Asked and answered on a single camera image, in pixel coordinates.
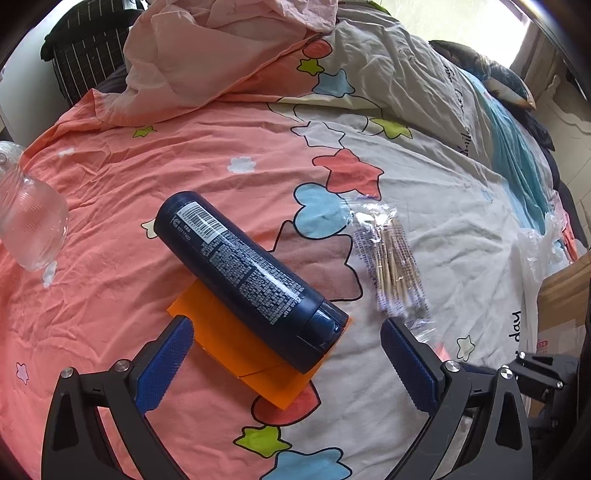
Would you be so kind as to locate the brown cardboard box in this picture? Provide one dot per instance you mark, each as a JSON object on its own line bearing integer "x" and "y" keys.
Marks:
{"x": 562, "y": 310}

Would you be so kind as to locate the beige curtain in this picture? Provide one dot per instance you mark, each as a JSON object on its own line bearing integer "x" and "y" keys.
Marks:
{"x": 537, "y": 61}

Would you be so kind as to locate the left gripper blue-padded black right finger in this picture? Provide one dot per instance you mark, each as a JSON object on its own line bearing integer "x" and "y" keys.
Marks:
{"x": 498, "y": 444}

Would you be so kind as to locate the dark blue cylindrical bottle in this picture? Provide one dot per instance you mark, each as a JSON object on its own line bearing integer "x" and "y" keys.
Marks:
{"x": 290, "y": 316}

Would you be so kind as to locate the pink crumpled quilt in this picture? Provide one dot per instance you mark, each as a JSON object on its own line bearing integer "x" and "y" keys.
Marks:
{"x": 181, "y": 55}

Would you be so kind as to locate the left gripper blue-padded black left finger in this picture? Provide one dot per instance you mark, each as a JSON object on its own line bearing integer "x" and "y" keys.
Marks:
{"x": 76, "y": 445}

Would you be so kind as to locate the black striped backpack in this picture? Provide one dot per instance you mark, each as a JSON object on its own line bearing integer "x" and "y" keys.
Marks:
{"x": 85, "y": 47}

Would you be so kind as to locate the cartoon star bed sheet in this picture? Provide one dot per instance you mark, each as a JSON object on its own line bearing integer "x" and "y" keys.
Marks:
{"x": 365, "y": 110}

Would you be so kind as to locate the clear bag of cotton swabs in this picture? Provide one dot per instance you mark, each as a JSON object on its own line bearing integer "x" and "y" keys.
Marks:
{"x": 381, "y": 241}

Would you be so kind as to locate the dark patterned pillow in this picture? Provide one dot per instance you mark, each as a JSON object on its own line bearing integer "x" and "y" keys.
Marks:
{"x": 501, "y": 82}

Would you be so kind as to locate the white plastic bag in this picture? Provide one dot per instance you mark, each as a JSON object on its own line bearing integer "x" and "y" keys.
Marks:
{"x": 540, "y": 256}

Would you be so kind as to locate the white carved headboard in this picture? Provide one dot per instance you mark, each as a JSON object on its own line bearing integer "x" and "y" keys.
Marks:
{"x": 564, "y": 111}

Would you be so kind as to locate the clear glass jar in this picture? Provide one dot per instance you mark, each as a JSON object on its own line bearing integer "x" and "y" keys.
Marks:
{"x": 34, "y": 216}

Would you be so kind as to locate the orange flat box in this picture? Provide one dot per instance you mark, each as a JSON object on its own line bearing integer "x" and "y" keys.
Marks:
{"x": 237, "y": 349}

